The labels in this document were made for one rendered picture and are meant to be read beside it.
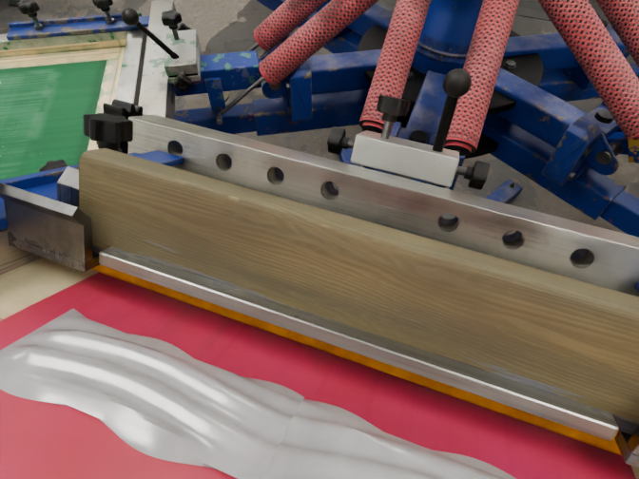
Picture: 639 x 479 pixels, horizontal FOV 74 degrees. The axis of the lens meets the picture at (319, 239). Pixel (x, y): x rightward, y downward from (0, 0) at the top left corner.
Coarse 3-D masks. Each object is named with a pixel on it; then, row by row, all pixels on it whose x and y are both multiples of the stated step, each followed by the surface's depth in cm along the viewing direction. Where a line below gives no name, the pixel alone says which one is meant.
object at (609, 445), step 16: (112, 272) 34; (160, 288) 33; (192, 304) 33; (208, 304) 32; (240, 320) 32; (256, 320) 31; (288, 336) 31; (304, 336) 30; (336, 352) 30; (352, 352) 30; (384, 368) 29; (432, 384) 29; (480, 400) 28; (512, 416) 28; (528, 416) 27; (560, 432) 27; (576, 432) 27; (608, 448) 26
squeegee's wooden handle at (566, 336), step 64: (128, 192) 30; (192, 192) 28; (256, 192) 29; (192, 256) 30; (256, 256) 28; (320, 256) 27; (384, 256) 26; (448, 256) 25; (384, 320) 27; (448, 320) 26; (512, 320) 25; (576, 320) 24; (576, 384) 25
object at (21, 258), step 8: (0, 232) 32; (0, 240) 32; (8, 240) 33; (0, 248) 32; (8, 248) 33; (16, 248) 33; (0, 256) 32; (8, 256) 33; (16, 256) 34; (24, 256) 34; (32, 256) 35; (0, 264) 33; (8, 264) 33; (16, 264) 34; (24, 264) 35; (0, 272) 33
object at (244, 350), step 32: (96, 288) 34; (128, 288) 34; (32, 320) 29; (96, 320) 30; (128, 320) 31; (160, 320) 31; (192, 320) 32; (224, 320) 33; (192, 352) 29; (224, 352) 29; (256, 352) 30; (288, 352) 31; (320, 352) 31; (288, 384) 28; (0, 416) 22; (32, 416) 22; (64, 416) 22; (0, 448) 20; (32, 448) 21; (64, 448) 21; (96, 448) 21; (128, 448) 22
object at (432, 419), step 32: (320, 384) 28; (352, 384) 29; (384, 384) 30; (416, 384) 30; (384, 416) 27; (416, 416) 27; (448, 416) 28; (480, 416) 28; (448, 448) 25; (480, 448) 26; (512, 448) 26; (544, 448) 27; (576, 448) 27
